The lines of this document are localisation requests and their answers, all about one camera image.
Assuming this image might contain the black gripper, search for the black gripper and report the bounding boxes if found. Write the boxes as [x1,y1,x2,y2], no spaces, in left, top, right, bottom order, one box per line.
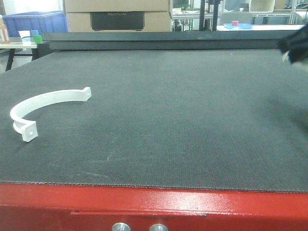
[278,24,308,64]

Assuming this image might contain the white half-ring pipe clamp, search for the white half-ring pipe clamp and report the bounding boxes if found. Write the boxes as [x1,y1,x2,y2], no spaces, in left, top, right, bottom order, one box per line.
[10,87,91,142]

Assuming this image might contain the blue tray with red cube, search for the blue tray with red cube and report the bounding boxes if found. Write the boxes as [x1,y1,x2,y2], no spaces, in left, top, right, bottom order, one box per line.
[223,21,253,30]

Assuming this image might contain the dark grey table mat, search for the dark grey table mat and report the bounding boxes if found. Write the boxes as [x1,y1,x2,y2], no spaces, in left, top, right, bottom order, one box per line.
[0,50,308,192]

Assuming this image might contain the cardboard box with black device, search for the cardboard box with black device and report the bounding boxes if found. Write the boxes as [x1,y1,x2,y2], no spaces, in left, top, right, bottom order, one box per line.
[63,0,173,32]

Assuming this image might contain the right silver bolt head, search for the right silver bolt head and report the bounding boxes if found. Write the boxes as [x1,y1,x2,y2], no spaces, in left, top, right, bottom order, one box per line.
[149,224,168,231]

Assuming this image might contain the silver bolt head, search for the silver bolt head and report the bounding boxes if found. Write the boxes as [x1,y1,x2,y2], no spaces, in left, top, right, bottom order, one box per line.
[112,222,131,231]
[149,224,168,231]

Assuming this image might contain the blue crate on side table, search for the blue crate on side table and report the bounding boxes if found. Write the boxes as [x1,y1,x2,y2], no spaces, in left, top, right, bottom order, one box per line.
[2,11,68,37]

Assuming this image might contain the left silver bolt head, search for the left silver bolt head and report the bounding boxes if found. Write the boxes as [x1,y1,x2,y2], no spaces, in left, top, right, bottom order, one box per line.
[112,222,131,231]

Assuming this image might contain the green small cup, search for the green small cup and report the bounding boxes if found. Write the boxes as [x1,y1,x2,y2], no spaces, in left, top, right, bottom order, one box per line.
[33,35,42,44]

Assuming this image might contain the blue small block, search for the blue small block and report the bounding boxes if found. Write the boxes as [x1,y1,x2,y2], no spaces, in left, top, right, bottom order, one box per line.
[31,30,39,37]

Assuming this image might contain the white paper cup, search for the white paper cup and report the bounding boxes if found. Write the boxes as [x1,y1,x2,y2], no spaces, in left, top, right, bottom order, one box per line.
[18,30,31,44]

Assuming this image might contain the red metal table frame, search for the red metal table frame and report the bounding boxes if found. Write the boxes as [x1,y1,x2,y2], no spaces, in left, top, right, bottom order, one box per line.
[0,183,308,231]

